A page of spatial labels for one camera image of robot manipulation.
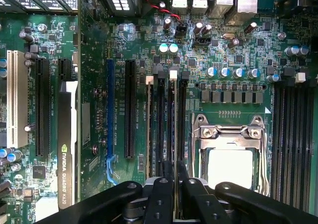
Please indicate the RAM slot with black latch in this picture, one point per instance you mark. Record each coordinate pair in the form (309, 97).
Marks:
(159, 114)
(312, 134)
(182, 114)
(277, 134)
(289, 134)

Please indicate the CPU socket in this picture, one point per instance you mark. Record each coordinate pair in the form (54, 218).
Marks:
(197, 157)

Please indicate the black pin header connector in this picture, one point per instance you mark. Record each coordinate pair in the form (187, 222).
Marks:
(202, 42)

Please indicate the silver socket cover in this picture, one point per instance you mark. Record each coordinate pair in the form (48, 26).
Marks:
(231, 134)

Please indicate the RAM slot with white latch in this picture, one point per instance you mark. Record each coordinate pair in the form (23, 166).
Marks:
(300, 134)
(149, 124)

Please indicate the black fan connector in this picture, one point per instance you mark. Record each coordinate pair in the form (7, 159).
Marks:
(181, 29)

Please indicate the black square chip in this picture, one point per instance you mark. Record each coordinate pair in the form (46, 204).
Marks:
(39, 172)

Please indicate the long black expansion slot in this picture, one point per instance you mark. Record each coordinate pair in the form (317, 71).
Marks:
(42, 104)
(130, 104)

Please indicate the green PC motherboard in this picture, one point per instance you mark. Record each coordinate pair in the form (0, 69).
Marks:
(119, 47)

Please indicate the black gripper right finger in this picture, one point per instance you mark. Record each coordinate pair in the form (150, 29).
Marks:
(248, 204)

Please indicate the white PCI expansion slot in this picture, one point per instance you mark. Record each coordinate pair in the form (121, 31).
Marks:
(17, 97)

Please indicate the dark cylinder capacitor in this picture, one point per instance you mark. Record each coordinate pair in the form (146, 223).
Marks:
(167, 24)
(251, 27)
(198, 27)
(206, 29)
(26, 37)

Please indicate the blue expansion slot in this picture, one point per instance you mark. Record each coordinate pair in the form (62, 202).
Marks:
(110, 104)

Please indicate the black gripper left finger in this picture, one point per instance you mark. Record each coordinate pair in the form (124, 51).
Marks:
(111, 204)

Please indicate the metal locking lever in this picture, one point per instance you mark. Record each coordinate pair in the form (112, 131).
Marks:
(265, 159)
(193, 144)

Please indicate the grey square inductor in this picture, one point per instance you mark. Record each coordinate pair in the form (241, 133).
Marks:
(216, 97)
(258, 97)
(247, 97)
(205, 97)
(237, 97)
(226, 97)

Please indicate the silver CPU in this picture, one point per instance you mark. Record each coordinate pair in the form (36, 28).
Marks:
(231, 169)

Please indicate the metal USB port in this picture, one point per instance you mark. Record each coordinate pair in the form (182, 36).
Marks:
(200, 3)
(179, 3)

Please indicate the RAM memory stick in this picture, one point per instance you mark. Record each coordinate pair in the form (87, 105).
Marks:
(170, 114)

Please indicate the NVIDIA Quadro graphics card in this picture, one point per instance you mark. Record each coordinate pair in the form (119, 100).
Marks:
(65, 134)

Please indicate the short black expansion slot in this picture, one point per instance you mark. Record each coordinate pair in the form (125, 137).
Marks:
(65, 68)

